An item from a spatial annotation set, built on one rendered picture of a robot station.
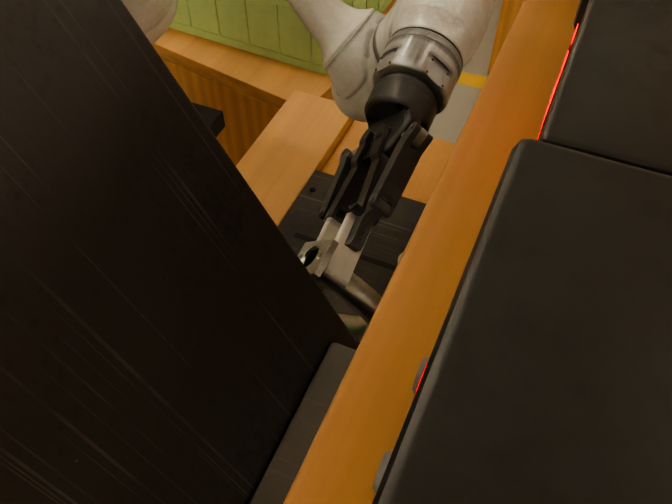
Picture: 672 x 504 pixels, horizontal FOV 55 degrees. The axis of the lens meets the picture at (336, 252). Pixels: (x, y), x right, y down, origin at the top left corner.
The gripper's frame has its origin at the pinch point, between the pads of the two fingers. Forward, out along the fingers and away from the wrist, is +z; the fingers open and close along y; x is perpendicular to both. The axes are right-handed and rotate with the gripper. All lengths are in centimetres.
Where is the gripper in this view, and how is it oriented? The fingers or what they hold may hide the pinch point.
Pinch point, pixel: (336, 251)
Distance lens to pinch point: 65.1
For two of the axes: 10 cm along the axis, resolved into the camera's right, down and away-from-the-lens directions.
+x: 7.4, 5.2, 4.4
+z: -3.9, 8.5, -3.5
